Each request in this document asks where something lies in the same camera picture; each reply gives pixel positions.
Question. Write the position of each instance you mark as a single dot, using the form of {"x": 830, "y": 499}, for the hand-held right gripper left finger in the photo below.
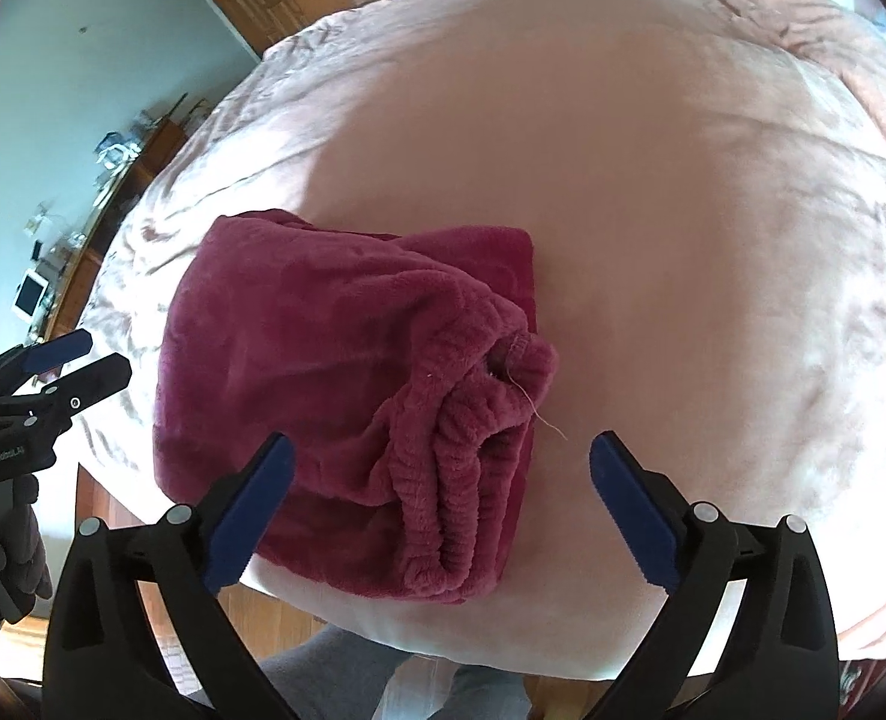
{"x": 252, "y": 510}

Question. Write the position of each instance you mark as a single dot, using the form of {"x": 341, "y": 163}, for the person's grey trouser leg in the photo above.
{"x": 330, "y": 679}
{"x": 488, "y": 694}

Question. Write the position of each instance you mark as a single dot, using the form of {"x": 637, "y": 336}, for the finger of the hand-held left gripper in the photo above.
{"x": 56, "y": 350}
{"x": 94, "y": 382}

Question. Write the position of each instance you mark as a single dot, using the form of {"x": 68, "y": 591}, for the small white monitor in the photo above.
{"x": 30, "y": 292}

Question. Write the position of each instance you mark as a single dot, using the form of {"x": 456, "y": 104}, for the magenta fleece pants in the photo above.
{"x": 300, "y": 352}

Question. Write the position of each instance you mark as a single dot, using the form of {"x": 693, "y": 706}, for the wooden desk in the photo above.
{"x": 113, "y": 202}

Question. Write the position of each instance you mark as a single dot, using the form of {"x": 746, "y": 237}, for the pink duvet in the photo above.
{"x": 638, "y": 240}

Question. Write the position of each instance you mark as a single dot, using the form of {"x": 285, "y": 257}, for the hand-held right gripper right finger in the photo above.
{"x": 638, "y": 510}

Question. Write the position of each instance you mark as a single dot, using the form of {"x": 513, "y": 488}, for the person's left hand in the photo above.
{"x": 26, "y": 540}

